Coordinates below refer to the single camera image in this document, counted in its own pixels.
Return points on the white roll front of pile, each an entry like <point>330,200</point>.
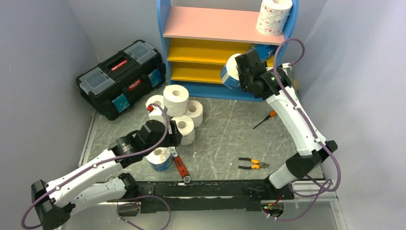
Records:
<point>185,126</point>

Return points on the orange handled pliers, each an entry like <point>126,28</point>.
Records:
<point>256,164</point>

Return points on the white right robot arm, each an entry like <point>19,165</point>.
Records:
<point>274,86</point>

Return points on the orange handled screwdriver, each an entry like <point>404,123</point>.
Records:
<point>269,116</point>

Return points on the white roll of pile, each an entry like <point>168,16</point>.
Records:
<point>155,99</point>
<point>175,100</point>
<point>195,112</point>
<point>185,126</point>

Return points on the pink patterned paper towel roll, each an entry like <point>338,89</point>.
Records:
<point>272,16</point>

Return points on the black plastic toolbox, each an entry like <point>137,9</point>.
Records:
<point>121,80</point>

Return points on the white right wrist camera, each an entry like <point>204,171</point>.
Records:
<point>287,68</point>

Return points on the red adjustable wrench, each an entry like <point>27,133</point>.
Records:
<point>180,166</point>

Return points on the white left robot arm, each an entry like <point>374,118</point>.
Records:
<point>56,201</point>

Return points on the blue shelf with coloured boards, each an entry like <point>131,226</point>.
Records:
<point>197,42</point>

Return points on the white roll top of pile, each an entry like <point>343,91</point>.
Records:
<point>175,100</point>

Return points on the white roll right of pile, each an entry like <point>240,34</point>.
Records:
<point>195,112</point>

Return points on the white roll left of pile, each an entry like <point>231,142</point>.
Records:
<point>155,99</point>

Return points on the blue roll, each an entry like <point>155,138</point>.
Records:
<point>160,159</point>
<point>229,73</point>
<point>265,52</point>

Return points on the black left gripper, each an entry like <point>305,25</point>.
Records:
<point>174,139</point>

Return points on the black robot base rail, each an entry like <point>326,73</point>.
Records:
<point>249,195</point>

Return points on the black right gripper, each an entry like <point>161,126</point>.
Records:
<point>242,80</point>

